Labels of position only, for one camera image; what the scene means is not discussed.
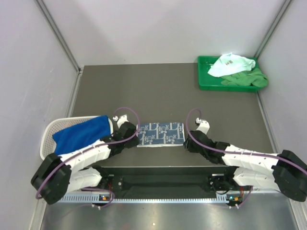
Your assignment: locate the white blue patterned towel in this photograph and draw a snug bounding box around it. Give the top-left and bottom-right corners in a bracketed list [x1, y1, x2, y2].
[137, 122, 185, 148]

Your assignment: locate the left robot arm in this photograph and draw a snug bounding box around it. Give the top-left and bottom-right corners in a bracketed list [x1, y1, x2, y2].
[31, 121, 139, 205]

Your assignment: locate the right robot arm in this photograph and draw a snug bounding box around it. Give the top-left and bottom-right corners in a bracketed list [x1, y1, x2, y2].
[184, 130, 307, 202]

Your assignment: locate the green plastic tray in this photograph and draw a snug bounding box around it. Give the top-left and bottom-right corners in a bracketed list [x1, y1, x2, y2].
[197, 56, 261, 92]

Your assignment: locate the white perforated plastic basket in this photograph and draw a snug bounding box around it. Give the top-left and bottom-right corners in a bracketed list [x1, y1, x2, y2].
[40, 116, 113, 159]

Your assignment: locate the pale mint towel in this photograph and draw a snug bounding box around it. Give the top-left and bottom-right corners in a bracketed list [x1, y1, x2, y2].
[208, 53, 256, 78]

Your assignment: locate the green towel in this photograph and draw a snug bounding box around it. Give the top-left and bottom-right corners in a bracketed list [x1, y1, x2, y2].
[221, 68, 269, 88]

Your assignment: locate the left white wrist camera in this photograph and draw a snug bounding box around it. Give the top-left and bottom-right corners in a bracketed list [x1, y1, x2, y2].
[112, 115, 128, 128]

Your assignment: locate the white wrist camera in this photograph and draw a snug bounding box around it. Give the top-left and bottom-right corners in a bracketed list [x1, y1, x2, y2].
[112, 115, 128, 128]
[195, 118, 210, 134]

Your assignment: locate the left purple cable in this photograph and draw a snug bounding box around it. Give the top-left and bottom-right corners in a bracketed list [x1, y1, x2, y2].
[35, 107, 140, 208]

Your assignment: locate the purple cable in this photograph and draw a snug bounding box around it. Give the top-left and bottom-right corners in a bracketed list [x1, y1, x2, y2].
[186, 109, 307, 208]
[35, 107, 140, 208]

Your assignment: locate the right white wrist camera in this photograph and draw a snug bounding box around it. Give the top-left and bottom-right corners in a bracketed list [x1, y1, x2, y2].
[195, 118, 210, 134]

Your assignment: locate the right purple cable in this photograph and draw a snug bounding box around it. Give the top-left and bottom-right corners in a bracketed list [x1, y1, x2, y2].
[186, 109, 307, 208]

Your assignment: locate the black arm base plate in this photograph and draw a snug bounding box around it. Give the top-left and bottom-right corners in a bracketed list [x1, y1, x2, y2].
[99, 174, 248, 193]

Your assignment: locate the grey slotted cable duct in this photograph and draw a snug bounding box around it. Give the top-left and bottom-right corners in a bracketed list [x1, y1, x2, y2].
[59, 193, 243, 204]

